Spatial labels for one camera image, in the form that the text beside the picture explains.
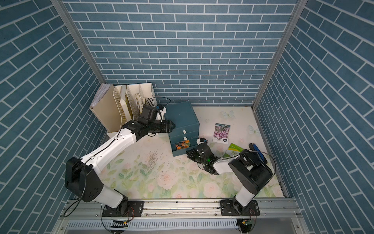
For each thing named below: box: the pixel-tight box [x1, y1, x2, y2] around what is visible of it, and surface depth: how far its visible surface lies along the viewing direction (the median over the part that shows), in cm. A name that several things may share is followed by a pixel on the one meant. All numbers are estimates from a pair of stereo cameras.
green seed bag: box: [222, 142, 244, 158], surface depth 98 cm
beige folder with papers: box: [89, 83, 123, 133], surface depth 88 cm
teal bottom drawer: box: [170, 137, 199, 157], surface depth 93 cm
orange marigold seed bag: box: [175, 139, 191, 151], surface depth 98 cm
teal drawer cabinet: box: [164, 100, 200, 157], surface depth 89 cm
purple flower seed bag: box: [212, 122, 231, 145], surface depth 107 cm
